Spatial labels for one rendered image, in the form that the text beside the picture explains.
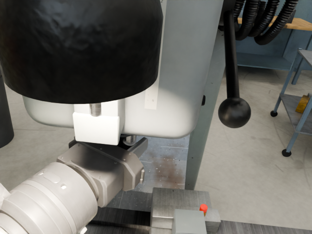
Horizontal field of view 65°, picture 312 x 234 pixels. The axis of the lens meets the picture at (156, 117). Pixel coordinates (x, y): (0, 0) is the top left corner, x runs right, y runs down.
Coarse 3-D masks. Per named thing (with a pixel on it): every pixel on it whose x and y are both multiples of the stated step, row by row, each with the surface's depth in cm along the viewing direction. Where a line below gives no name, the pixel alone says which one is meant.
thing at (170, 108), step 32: (160, 0) 19; (192, 0) 19; (192, 32) 20; (160, 64) 22; (192, 64) 22; (160, 96) 24; (192, 96) 24; (128, 128) 26; (160, 128) 26; (192, 128) 27
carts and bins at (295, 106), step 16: (0, 80) 193; (288, 80) 271; (0, 96) 196; (288, 96) 278; (304, 96) 257; (0, 112) 200; (272, 112) 295; (288, 112) 245; (304, 112) 209; (0, 128) 205; (304, 128) 223; (0, 144) 211; (288, 144) 229
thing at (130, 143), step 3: (135, 138) 37; (120, 141) 36; (123, 141) 36; (126, 141) 36; (129, 141) 36; (132, 141) 37; (135, 141) 38; (117, 144) 36; (120, 144) 36; (123, 144) 36; (126, 144) 36; (129, 144) 37; (132, 144) 37; (120, 147) 36; (123, 147) 36; (126, 147) 37; (129, 147) 37
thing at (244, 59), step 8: (240, 16) 356; (272, 24) 341; (288, 24) 345; (296, 24) 350; (304, 24) 356; (288, 40) 416; (288, 48) 422; (240, 56) 415; (248, 56) 419; (256, 56) 423; (264, 56) 427; (272, 56) 431; (240, 64) 381; (248, 64) 384; (256, 64) 388; (264, 64) 391; (272, 64) 394; (280, 64) 398; (288, 64) 401; (296, 72) 381; (296, 80) 385
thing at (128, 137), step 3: (120, 135) 35; (123, 135) 35; (126, 135) 36; (129, 135) 36; (132, 135) 36; (135, 135) 37; (120, 138) 36; (123, 138) 36; (126, 138) 36; (129, 138) 36; (132, 138) 36
